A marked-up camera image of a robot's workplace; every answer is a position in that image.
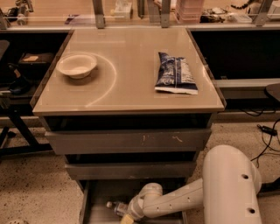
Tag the pink plastic crate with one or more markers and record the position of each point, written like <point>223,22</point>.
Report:
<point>188,11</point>

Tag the black table frame left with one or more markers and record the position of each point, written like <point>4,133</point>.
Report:
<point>33,145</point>

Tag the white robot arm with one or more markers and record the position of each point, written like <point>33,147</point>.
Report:
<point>227,192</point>

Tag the black stand leg right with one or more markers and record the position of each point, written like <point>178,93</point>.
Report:
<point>268,189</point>

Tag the white bowl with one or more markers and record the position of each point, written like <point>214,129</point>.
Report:
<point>76,66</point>

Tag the blue snack bag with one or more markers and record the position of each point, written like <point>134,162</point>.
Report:
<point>174,76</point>

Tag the clear blue plastic bottle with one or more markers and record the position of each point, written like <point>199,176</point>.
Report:
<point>118,207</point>

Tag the black power adapter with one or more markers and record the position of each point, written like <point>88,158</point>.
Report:
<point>267,130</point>

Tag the bottom open grey drawer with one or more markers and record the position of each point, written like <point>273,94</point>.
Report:
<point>98,192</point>

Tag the top grey drawer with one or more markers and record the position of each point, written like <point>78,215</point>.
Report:
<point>127,141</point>

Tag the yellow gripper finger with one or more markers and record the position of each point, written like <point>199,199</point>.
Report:
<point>126,219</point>

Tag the middle grey drawer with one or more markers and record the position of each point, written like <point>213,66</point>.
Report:
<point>131,170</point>

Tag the dark box on shelf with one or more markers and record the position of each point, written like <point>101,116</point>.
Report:
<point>36,59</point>

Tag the grey drawer cabinet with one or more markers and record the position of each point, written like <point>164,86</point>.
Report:
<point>120,92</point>

